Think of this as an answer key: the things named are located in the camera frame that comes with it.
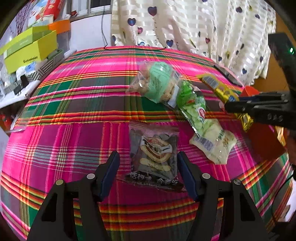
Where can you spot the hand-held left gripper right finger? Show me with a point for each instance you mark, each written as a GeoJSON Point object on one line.
{"type": "Point", "coordinates": [185, 173]}

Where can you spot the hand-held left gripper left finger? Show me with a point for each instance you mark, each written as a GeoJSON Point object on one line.
{"type": "Point", "coordinates": [109, 171]}

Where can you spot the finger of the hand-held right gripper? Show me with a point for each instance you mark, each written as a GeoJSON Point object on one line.
{"type": "Point", "coordinates": [240, 107]}
{"type": "Point", "coordinates": [266, 96]}

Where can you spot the long gold snack packet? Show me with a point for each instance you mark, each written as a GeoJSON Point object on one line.
{"type": "Point", "coordinates": [219, 89]}

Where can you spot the red plastic basket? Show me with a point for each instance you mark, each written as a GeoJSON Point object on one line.
{"type": "Point", "coordinates": [263, 143]}

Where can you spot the black snack packet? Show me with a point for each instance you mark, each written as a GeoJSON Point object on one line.
{"type": "Point", "coordinates": [152, 150]}

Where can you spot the pale yellow snack packet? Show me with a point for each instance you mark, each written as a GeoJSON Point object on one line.
{"type": "Point", "coordinates": [215, 141]}

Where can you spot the mint green peanut packet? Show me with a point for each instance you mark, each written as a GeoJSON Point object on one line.
{"type": "Point", "coordinates": [157, 78]}

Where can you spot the wooden wardrobe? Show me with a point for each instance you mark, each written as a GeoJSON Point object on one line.
{"type": "Point", "coordinates": [274, 80]}

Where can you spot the black smartphone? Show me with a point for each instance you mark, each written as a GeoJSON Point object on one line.
{"type": "Point", "coordinates": [229, 75]}

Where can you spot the pink green plaid tablecloth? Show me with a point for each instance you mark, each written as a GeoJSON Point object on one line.
{"type": "Point", "coordinates": [69, 139]}

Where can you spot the cream heart print curtain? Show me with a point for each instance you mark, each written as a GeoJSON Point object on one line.
{"type": "Point", "coordinates": [185, 23]}

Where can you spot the white side table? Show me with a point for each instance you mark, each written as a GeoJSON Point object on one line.
{"type": "Point", "coordinates": [13, 102]}

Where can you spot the black white striped box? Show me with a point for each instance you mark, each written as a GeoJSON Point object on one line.
{"type": "Point", "coordinates": [49, 62]}

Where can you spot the lime green cardboard box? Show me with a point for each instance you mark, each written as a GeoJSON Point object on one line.
{"type": "Point", "coordinates": [30, 54]}

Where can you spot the orange box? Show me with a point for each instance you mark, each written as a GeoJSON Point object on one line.
{"type": "Point", "coordinates": [60, 25]}

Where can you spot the red packaged bag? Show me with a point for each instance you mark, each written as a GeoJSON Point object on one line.
{"type": "Point", "coordinates": [52, 7]}

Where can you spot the window frame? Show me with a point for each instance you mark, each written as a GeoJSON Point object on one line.
{"type": "Point", "coordinates": [97, 9]}

